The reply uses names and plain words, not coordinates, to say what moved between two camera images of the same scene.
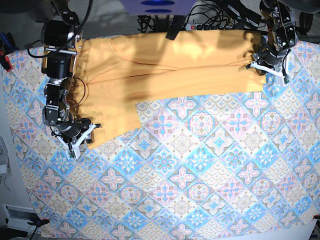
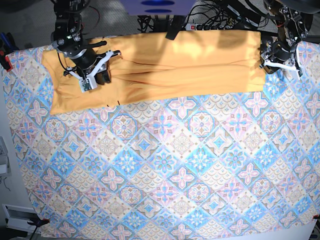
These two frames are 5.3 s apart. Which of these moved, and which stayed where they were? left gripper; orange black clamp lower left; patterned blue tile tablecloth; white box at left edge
Moved: left gripper
Stayed: orange black clamp lower left; patterned blue tile tablecloth; white box at left edge
